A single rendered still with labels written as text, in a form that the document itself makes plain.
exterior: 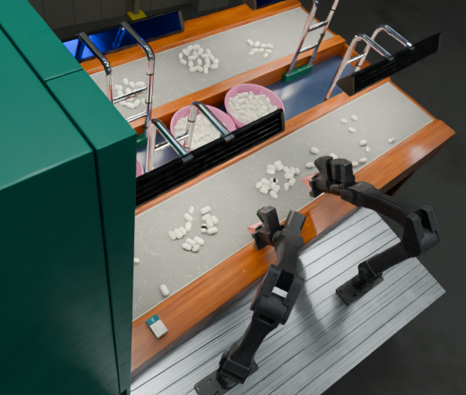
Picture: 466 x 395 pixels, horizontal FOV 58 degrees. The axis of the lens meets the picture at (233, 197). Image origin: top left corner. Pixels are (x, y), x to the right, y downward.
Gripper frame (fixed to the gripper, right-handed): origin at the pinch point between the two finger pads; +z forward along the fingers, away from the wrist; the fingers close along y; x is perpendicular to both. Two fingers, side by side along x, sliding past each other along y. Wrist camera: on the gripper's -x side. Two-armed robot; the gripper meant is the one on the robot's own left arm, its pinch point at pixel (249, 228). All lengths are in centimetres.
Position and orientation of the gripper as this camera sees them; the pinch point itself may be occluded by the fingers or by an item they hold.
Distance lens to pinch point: 144.5
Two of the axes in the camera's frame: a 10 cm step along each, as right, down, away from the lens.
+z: -6.1, -1.8, 7.7
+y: -7.5, 4.4, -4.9
